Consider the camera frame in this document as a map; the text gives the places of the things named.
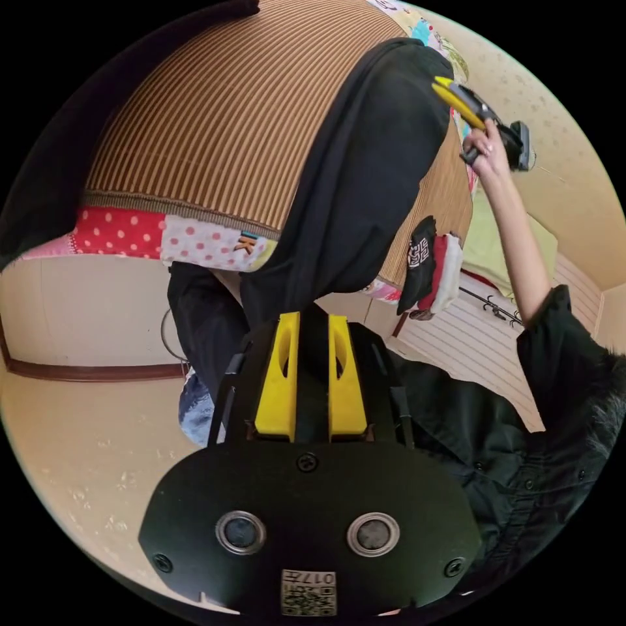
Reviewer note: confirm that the person's right forearm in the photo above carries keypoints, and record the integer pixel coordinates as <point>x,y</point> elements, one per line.
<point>518,244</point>

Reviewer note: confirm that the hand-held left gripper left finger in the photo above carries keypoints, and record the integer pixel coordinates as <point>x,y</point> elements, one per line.
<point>276,391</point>

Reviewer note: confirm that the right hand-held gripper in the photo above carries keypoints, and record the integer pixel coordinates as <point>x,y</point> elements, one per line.
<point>481,110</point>

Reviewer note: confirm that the person's right hand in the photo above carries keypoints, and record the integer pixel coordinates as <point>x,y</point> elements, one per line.
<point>486,144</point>

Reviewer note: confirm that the black pants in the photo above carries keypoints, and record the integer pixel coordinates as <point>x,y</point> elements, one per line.
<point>367,171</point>

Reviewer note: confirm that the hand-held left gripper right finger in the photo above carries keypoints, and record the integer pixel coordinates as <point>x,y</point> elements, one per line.
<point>347,396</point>

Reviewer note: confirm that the black coat stand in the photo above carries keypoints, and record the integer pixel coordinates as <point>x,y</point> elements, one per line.
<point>491,305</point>

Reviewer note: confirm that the pile of clothes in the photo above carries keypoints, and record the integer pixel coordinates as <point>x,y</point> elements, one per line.
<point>430,264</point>

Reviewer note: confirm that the person's body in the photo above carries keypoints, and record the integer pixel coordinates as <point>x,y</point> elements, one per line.
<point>513,464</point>

